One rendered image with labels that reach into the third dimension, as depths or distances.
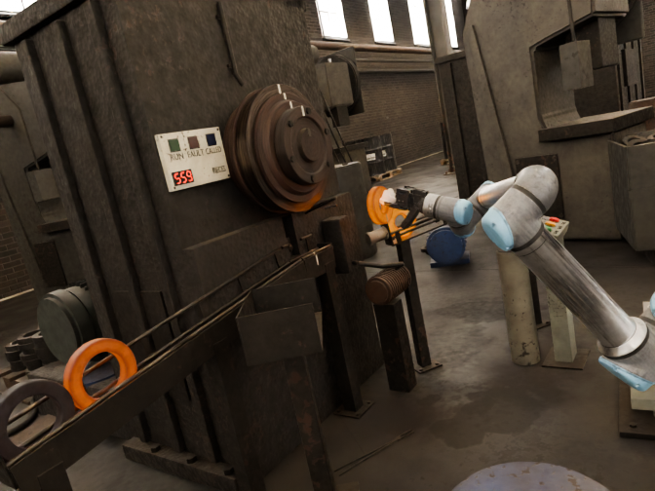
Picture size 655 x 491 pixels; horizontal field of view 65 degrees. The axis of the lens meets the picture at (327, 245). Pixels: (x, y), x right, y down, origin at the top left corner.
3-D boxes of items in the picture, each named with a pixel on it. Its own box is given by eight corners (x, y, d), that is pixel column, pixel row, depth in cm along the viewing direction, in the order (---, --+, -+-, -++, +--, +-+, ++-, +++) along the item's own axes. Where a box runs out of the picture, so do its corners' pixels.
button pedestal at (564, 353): (540, 369, 220) (521, 229, 208) (553, 346, 239) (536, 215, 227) (581, 373, 211) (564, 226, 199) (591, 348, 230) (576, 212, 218)
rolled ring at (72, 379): (147, 387, 140) (139, 385, 142) (124, 325, 136) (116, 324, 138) (86, 429, 126) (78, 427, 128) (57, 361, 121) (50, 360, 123)
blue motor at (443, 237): (429, 273, 394) (421, 229, 387) (433, 254, 447) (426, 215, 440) (470, 268, 385) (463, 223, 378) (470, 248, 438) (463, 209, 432)
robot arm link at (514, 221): (694, 361, 151) (529, 183, 136) (651, 404, 151) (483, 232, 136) (654, 344, 166) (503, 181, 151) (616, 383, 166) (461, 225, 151)
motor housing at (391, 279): (383, 393, 228) (360, 278, 218) (404, 369, 245) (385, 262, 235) (409, 396, 220) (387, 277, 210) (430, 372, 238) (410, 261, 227)
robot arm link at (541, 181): (552, 150, 138) (481, 178, 206) (519, 184, 139) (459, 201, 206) (583, 179, 138) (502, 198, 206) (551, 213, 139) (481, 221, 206)
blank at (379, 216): (362, 192, 202) (369, 191, 200) (381, 182, 214) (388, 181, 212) (371, 230, 206) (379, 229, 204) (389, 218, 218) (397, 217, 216)
